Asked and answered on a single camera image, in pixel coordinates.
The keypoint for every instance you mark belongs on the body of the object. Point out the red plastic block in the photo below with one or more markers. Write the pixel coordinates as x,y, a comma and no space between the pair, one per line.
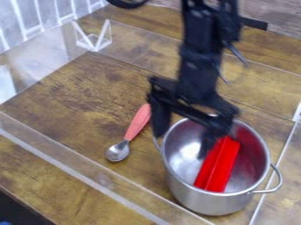
219,165

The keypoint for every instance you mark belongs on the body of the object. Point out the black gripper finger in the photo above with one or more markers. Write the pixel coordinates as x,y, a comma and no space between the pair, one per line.
217,127
160,116

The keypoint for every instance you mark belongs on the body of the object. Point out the clear acrylic front barrier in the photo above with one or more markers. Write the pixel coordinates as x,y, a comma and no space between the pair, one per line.
134,196

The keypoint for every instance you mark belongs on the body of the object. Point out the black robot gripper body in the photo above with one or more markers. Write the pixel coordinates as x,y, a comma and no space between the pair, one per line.
192,94

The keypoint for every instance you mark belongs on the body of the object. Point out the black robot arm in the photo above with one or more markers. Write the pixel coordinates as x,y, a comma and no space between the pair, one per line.
211,27

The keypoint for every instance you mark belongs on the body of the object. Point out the spoon with pink handle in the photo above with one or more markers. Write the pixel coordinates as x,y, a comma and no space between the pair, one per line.
120,151

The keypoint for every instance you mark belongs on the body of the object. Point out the black strip on wall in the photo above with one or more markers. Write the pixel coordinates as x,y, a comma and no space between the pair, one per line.
255,23

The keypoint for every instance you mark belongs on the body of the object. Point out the silver metal pot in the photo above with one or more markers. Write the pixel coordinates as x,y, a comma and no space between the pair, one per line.
180,149

